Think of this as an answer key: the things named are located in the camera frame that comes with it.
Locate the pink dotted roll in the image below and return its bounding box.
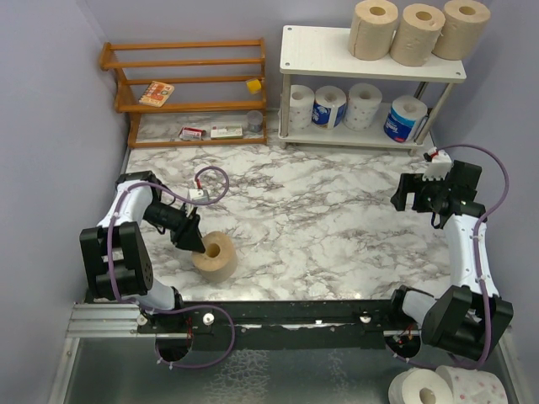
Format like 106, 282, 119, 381
289, 84, 315, 130
344, 82, 382, 131

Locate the pink dotted roll back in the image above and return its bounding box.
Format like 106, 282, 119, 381
344, 82, 382, 131

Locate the white two-tier shelf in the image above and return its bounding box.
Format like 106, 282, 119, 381
279, 25, 467, 155

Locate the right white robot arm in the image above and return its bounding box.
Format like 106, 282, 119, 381
387, 151, 514, 362

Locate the brown wooden rack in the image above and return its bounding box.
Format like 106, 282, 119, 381
99, 38, 268, 149

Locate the small grey cup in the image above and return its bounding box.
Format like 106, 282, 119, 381
246, 110, 264, 133

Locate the brown paper roll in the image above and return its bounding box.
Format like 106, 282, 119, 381
432, 0, 491, 61
390, 3, 446, 67
191, 231, 237, 283
348, 0, 398, 61

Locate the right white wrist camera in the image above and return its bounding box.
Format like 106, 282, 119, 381
422, 147, 452, 181

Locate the blue Tempo roll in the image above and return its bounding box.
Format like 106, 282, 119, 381
383, 95, 428, 143

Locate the red white small box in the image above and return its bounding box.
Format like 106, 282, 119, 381
179, 126, 206, 141

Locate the plain white roll foreground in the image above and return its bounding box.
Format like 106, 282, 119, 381
388, 369, 453, 404

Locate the orange patterned booklet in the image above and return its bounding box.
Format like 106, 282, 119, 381
138, 81, 174, 108

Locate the pink dotted roll front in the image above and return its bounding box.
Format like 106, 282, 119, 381
289, 84, 315, 130

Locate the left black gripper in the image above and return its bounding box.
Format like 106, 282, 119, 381
143, 199, 206, 253

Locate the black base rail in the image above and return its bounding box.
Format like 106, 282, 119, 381
137, 300, 421, 361

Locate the pink dotted roll foreground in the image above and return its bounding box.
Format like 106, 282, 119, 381
435, 365, 509, 404

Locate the white green flat box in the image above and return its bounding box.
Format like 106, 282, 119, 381
210, 124, 243, 140

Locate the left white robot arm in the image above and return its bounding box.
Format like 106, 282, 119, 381
79, 171, 205, 332

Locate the yellow cube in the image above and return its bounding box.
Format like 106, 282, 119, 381
245, 78, 262, 94

